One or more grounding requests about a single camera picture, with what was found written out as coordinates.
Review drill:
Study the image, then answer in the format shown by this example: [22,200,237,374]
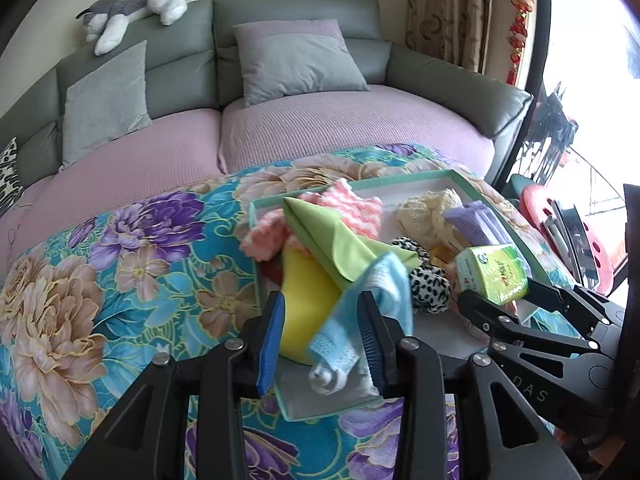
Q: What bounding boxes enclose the beige patterned curtain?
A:
[406,0,491,74]

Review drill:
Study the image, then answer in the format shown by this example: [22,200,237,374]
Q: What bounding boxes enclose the black metal drying rack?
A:
[510,82,624,210]

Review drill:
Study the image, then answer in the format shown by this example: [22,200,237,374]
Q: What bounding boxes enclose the light green microfibre cloth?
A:
[282,197,420,290]

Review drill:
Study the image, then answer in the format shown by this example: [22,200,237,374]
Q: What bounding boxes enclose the floral patterned table cover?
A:
[1,144,575,479]

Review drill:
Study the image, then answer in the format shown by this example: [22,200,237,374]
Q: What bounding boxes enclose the grey leather sofa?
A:
[0,0,535,191]

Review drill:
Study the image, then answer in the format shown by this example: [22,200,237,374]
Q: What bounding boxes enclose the grey white plush dog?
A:
[76,0,188,56]

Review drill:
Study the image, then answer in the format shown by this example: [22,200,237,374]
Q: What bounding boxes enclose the mauve sofa seat cover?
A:
[1,86,495,270]

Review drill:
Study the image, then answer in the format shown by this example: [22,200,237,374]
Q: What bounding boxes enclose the black white leopard scrunchie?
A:
[392,236,451,314]

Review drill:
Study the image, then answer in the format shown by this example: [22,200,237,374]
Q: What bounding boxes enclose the grey centre cushion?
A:
[61,41,152,169]

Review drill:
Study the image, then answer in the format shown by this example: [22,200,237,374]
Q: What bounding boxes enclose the black white patterned cushion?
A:
[0,138,24,216]

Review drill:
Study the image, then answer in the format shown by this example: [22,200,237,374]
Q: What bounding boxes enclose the pink white striped fluffy cloth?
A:
[240,179,383,262]

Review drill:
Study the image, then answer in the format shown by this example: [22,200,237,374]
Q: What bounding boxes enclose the green tissue pack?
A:
[454,244,528,306]

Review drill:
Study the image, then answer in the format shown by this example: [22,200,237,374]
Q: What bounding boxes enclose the teal rimmed white tray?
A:
[247,168,582,423]

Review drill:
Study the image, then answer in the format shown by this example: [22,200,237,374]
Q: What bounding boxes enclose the light blue face mask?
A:
[308,252,413,396]

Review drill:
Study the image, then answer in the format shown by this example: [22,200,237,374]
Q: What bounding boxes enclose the grey mauve right cushion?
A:
[233,18,369,107]

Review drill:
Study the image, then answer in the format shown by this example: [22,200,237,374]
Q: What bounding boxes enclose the cream lace scrunchie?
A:
[396,188,470,255]

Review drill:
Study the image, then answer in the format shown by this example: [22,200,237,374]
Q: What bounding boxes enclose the red round stool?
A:
[513,179,626,296]

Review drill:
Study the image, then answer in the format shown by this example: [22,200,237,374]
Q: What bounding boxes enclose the red hanging ornament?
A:
[506,0,535,86]

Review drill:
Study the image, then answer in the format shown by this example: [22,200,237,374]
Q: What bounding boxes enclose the yellow green scouring sponge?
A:
[280,246,359,372]

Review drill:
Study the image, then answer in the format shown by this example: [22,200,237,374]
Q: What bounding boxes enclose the purple tissue pack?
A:
[444,200,513,247]

